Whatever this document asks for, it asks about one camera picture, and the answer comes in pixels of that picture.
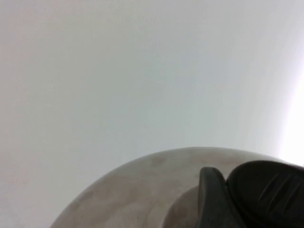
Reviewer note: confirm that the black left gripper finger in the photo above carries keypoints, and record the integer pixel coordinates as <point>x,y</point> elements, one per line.
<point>211,199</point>

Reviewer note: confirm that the steel lid with black knob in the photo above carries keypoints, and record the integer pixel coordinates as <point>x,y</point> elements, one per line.
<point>118,194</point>

